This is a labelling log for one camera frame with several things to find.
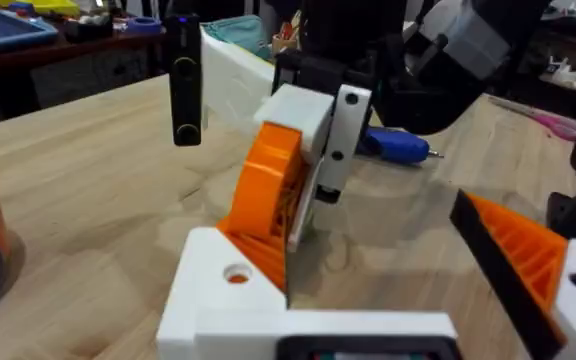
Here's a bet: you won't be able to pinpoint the white orange left gripper right finger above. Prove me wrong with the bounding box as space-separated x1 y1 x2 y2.
449 188 576 360

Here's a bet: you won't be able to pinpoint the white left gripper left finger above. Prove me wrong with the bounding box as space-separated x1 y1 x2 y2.
156 227 289 360

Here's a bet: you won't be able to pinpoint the blue tray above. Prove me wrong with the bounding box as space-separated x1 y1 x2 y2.
0 8 60 52

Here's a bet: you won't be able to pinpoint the finger of the white orange right gripper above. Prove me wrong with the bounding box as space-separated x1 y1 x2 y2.
227 83 337 241
287 83 373 251

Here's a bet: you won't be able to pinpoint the dark wooden side table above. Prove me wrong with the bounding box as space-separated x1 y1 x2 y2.
0 27 169 121

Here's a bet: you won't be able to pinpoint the pink scissors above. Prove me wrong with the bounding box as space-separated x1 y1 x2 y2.
487 95 576 142

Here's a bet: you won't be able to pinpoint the heap of white parts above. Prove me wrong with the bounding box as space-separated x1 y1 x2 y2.
540 55 576 91

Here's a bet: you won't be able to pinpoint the blue electric screwdriver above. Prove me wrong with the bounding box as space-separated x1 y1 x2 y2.
360 125 445 165

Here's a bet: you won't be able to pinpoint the white box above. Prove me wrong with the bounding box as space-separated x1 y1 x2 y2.
199 27 277 132

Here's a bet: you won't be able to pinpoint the purple tape roll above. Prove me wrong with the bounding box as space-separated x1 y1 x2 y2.
126 16 163 35

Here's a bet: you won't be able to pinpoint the black upright stick device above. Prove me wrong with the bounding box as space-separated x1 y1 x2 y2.
164 13 204 148

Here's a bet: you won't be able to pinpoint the teal cloth bag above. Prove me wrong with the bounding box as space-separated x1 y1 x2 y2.
201 13 273 60

